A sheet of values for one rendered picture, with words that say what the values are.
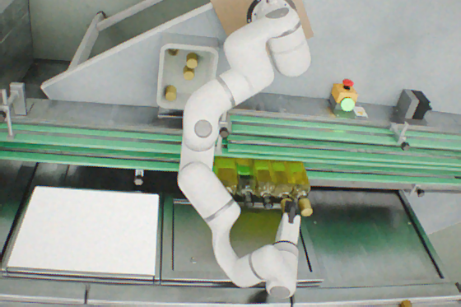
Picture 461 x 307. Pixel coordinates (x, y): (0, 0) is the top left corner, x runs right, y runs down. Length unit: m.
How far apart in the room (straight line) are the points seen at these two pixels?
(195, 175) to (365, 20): 0.79
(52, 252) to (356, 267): 0.92
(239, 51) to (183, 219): 0.60
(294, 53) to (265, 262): 0.50
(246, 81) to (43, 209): 0.74
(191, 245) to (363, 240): 0.59
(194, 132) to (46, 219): 0.60
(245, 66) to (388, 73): 0.71
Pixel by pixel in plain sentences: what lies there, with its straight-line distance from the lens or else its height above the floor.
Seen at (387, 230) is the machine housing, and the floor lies 1.09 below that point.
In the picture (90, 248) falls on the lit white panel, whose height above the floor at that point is 1.23.
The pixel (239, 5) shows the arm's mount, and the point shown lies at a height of 0.77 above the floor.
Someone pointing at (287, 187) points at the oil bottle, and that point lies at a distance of 1.30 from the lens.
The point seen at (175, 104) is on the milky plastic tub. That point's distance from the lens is 1.37.
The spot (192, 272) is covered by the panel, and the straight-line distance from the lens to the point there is 1.21.
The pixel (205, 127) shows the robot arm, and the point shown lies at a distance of 0.95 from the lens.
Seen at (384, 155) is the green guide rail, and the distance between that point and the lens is 1.52.
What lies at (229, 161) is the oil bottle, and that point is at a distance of 1.33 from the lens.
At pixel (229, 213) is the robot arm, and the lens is 0.98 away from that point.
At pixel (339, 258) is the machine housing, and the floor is 1.21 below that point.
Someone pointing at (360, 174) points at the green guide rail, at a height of 0.93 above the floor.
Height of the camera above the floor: 1.99
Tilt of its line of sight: 52 degrees down
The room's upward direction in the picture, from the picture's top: 171 degrees clockwise
